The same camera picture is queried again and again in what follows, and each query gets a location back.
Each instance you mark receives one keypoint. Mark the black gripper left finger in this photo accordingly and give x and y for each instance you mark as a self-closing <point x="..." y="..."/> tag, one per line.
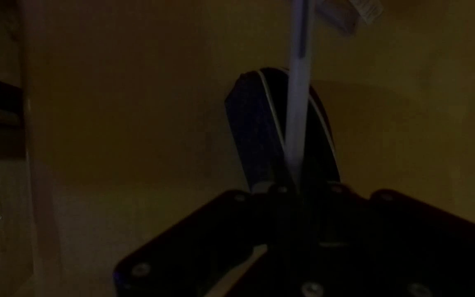
<point x="194" y="248"/>

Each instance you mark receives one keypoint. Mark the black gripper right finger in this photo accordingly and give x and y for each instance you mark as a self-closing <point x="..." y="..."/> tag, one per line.
<point x="392" y="248"/>

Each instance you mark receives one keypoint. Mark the white pen with blue cap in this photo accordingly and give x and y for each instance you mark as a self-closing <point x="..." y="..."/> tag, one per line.
<point x="299" y="83"/>

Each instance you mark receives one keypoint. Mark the black pencil case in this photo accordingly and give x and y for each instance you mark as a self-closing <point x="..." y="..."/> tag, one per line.
<point x="255" y="132"/>

